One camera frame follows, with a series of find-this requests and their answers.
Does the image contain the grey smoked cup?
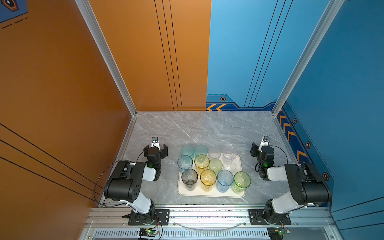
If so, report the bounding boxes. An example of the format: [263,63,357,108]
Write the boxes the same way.
[182,169,199,191]

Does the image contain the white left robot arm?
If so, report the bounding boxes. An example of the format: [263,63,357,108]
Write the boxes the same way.
[104,144,168,220]

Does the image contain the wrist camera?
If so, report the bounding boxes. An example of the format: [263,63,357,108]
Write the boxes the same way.
[151,137,161,150]
[258,136,271,151]

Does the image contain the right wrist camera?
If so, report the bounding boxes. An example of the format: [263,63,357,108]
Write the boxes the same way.
[258,136,271,151]

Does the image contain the cream rectangular tray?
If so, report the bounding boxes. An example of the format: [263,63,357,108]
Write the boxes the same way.
[178,155,246,198]

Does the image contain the aluminium corner post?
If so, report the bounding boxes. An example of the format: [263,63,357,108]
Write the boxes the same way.
[75,0,137,117]
[272,0,345,117]

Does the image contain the teal textured cup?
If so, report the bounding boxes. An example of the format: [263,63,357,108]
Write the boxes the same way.
[181,145,195,159]
[194,145,209,157]

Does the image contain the light green cup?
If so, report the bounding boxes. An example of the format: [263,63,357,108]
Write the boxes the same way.
[209,158,223,174]

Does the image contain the teal textured cup front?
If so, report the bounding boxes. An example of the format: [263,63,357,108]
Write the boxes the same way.
[194,145,209,157]

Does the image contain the yellow-brown tinted cup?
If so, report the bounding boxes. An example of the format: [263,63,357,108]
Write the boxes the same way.
[200,170,217,192]

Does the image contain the light blue cup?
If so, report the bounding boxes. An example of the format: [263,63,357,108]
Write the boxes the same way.
[177,155,193,173]
[217,170,234,193]

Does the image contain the green tinted cup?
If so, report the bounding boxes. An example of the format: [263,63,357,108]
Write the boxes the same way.
[232,172,252,194]

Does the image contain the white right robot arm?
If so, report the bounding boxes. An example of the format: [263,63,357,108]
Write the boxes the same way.
[250,142,332,219]

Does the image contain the yellow tinted cup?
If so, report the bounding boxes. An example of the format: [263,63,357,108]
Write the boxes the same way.
[194,155,210,174]

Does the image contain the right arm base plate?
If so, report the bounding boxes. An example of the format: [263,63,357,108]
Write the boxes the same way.
[248,209,292,226]

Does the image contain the clear textured cup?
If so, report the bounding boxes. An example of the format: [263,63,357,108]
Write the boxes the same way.
[208,147,222,159]

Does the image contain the right circuit board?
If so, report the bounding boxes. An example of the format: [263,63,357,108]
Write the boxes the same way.
[268,228,290,240]

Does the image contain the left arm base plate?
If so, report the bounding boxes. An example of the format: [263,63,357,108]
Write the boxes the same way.
[128,209,170,226]

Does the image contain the left aluminium corner post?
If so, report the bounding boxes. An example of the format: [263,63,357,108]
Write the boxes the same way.
[75,0,137,117]

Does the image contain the right aluminium corner post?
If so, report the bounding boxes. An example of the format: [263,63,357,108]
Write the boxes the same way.
[272,0,345,117]

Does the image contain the clear faceted cup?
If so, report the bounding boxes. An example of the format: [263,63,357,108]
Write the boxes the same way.
[223,148,237,161]

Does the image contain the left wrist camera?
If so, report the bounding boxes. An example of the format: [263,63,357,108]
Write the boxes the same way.
[151,137,161,150]

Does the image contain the aluminium front rail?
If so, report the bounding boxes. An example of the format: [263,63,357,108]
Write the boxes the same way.
[80,204,343,240]

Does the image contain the left green circuit board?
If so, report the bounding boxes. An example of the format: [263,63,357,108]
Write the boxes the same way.
[138,229,159,240]

